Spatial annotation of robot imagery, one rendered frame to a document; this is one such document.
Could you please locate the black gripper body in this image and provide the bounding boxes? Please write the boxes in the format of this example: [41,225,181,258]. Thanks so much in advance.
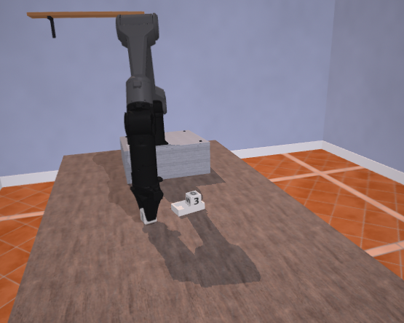
[131,163,163,201]

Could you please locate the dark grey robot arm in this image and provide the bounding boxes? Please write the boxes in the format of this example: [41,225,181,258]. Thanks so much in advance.
[116,13,168,167]

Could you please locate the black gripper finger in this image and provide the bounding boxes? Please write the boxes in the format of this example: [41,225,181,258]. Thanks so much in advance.
[137,192,161,222]
[130,187,145,209]

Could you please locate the white cube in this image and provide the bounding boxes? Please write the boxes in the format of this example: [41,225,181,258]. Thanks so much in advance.
[140,208,157,224]
[186,191,202,206]

